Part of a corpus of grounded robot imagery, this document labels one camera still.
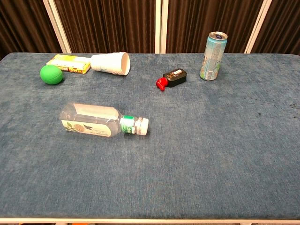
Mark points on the white bottle cap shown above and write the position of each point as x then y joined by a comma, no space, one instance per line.
143,126

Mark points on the clear plastic bottle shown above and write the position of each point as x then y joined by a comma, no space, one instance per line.
93,119

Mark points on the small black red bottle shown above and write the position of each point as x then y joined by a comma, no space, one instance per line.
175,77

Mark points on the blue carpeted table top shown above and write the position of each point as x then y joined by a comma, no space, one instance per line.
150,168

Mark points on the white paper cup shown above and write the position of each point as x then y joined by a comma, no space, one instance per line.
107,62

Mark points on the light blue drink can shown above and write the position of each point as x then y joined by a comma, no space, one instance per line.
212,56

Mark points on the yellow cardboard box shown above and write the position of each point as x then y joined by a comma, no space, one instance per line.
68,62

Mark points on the dark brown curtain panel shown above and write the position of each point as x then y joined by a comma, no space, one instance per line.
105,23
283,23
211,16
23,23

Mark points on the green ball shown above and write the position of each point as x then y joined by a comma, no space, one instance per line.
51,74

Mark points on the white partition post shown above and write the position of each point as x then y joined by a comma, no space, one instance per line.
57,25
257,25
161,25

